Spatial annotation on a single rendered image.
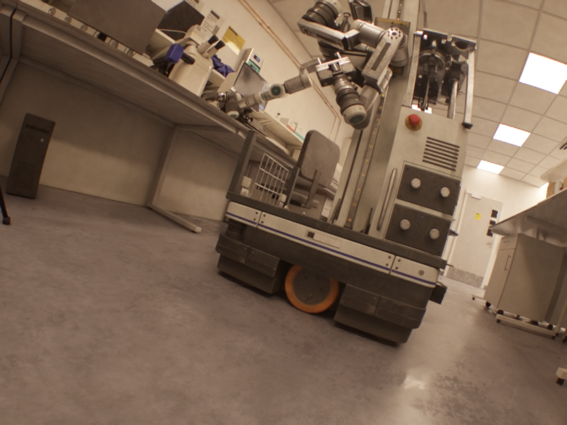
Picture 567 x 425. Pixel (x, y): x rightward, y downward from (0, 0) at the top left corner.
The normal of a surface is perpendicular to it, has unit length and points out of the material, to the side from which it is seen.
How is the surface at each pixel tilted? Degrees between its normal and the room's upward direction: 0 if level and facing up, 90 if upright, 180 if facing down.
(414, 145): 90
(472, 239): 90
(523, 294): 90
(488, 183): 90
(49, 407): 0
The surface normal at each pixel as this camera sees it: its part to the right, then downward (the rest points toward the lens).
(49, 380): 0.30, -0.95
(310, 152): 0.65, 0.22
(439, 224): -0.36, -0.11
